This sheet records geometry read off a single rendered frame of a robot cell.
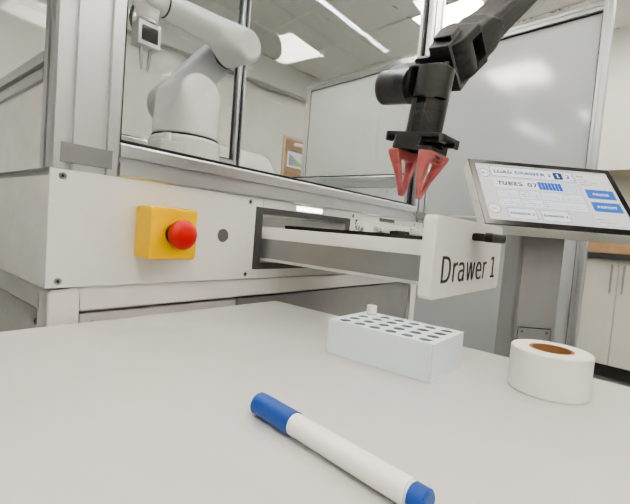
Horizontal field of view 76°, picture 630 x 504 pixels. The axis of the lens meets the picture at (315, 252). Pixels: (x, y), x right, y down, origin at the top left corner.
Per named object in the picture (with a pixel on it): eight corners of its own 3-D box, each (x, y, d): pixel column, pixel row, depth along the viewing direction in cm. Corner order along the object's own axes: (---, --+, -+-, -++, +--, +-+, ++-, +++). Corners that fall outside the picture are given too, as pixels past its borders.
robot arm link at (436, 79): (445, 53, 60) (463, 67, 64) (406, 58, 65) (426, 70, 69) (435, 102, 61) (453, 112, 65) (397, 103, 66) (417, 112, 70)
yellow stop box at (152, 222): (198, 260, 58) (201, 210, 58) (150, 260, 53) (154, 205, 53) (178, 256, 62) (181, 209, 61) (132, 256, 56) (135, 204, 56)
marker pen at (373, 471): (435, 513, 20) (438, 482, 20) (418, 528, 19) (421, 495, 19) (266, 410, 30) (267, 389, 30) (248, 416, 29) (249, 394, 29)
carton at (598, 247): (647, 256, 319) (652, 220, 318) (641, 256, 297) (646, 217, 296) (586, 251, 349) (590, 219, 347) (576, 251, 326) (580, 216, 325)
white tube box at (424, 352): (460, 365, 45) (464, 331, 45) (430, 384, 38) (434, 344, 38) (364, 339, 52) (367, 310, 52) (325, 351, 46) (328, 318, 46)
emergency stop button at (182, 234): (198, 250, 56) (200, 221, 55) (172, 250, 53) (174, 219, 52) (186, 248, 58) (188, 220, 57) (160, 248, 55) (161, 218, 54)
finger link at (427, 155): (403, 197, 72) (414, 143, 70) (440, 203, 67) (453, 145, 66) (381, 192, 67) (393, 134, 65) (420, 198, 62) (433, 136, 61)
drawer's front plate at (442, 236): (496, 287, 74) (503, 227, 73) (429, 300, 52) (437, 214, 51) (486, 286, 75) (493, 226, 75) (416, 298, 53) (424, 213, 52)
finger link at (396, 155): (400, 196, 72) (411, 143, 71) (437, 202, 67) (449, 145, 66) (378, 191, 67) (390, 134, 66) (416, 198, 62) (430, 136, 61)
